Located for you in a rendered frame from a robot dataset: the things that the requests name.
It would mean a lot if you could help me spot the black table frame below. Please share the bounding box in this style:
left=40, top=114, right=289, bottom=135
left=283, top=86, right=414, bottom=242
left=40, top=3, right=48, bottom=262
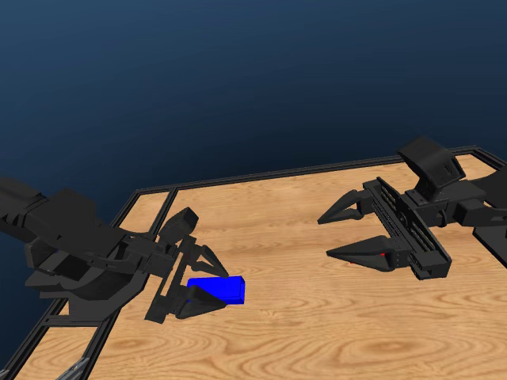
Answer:
left=0, top=146, right=507, bottom=380

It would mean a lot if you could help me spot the blue hollow socket block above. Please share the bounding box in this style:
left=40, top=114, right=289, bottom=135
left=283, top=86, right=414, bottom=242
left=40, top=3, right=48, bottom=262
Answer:
left=186, top=275, right=246, bottom=306

